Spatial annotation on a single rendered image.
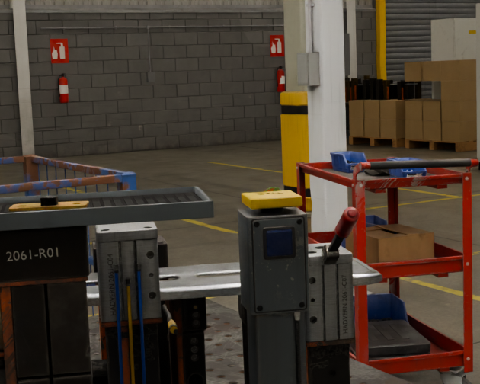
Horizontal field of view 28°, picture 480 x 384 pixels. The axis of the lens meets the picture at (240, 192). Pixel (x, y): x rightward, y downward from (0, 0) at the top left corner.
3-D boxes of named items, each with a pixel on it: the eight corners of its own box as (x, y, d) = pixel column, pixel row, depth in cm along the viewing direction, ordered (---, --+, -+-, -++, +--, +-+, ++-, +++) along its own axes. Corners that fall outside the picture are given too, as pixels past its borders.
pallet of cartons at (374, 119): (433, 143, 1576) (432, 98, 1566) (396, 147, 1533) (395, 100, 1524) (385, 140, 1676) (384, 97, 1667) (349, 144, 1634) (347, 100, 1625)
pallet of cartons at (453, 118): (497, 147, 1458) (497, 58, 1441) (459, 152, 1416) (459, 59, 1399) (441, 144, 1559) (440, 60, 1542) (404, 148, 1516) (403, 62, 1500)
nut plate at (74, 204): (89, 203, 107) (88, 193, 107) (86, 208, 104) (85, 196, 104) (14, 206, 107) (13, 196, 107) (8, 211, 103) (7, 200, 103)
